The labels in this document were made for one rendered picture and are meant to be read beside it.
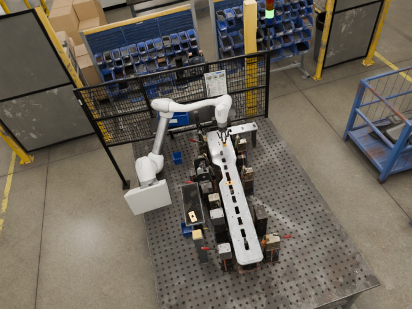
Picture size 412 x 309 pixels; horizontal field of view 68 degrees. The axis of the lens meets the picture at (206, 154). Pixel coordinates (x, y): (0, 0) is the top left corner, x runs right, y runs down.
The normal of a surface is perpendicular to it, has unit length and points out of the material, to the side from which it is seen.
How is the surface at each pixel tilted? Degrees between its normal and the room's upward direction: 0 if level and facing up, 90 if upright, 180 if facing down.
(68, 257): 0
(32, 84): 92
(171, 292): 0
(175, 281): 0
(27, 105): 89
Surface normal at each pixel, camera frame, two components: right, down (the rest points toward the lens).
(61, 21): 0.21, 0.72
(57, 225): -0.12, -0.66
